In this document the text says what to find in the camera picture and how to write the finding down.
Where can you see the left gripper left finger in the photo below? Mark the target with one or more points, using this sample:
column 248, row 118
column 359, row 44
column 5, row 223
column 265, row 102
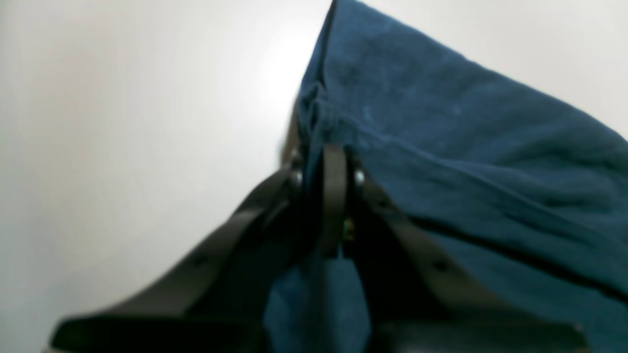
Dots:
column 214, row 299

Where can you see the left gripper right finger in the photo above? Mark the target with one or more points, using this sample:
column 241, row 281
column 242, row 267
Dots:
column 419, row 299

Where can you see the dark blue T-shirt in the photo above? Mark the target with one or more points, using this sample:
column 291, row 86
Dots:
column 526, row 191

